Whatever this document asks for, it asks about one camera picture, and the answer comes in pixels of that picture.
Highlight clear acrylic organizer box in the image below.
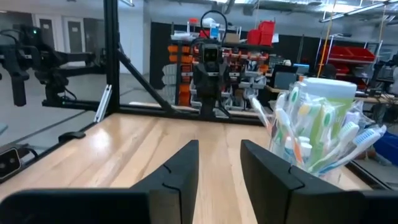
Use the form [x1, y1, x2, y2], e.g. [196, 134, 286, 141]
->
[267, 133, 354, 184]

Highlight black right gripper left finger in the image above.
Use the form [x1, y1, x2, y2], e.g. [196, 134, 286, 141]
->
[129, 139, 200, 224]

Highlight purple toothbrush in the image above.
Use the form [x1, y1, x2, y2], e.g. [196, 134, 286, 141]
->
[343, 110, 363, 128]

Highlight red storage bin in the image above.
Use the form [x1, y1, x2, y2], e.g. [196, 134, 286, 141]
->
[247, 20, 277, 47]

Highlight black camera cable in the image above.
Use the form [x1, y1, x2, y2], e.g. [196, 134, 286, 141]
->
[199, 9, 229, 44]

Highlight red bin rack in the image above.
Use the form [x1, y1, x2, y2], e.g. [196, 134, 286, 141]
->
[317, 34, 377, 91]

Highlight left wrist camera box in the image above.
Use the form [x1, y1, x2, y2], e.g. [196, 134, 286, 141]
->
[201, 42, 221, 63]

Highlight black depth camera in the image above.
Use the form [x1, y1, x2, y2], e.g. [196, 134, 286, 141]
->
[0, 147, 22, 180]

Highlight storage shelf with orange bins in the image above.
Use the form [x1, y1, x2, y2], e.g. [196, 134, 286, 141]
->
[161, 18, 271, 113]

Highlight silver aluminium bar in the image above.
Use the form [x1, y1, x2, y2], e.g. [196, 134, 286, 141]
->
[93, 83, 113, 124]

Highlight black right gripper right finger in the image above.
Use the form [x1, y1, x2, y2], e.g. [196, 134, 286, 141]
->
[240, 139, 364, 224]

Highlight yellow hanging cable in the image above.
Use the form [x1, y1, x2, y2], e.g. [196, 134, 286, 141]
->
[316, 0, 338, 78]

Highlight blue storage bin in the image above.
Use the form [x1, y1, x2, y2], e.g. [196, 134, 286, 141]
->
[372, 129, 398, 166]

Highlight black cable guide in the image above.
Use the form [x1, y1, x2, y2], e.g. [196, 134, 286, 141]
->
[58, 131, 86, 144]

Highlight dark computer screen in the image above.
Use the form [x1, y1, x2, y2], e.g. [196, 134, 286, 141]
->
[272, 70, 299, 91]

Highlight black leader arm with handle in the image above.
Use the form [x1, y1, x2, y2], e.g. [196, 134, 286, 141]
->
[0, 24, 106, 108]

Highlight blue toothbrush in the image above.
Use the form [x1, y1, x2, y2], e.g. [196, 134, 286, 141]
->
[309, 121, 361, 174]
[318, 124, 388, 175]

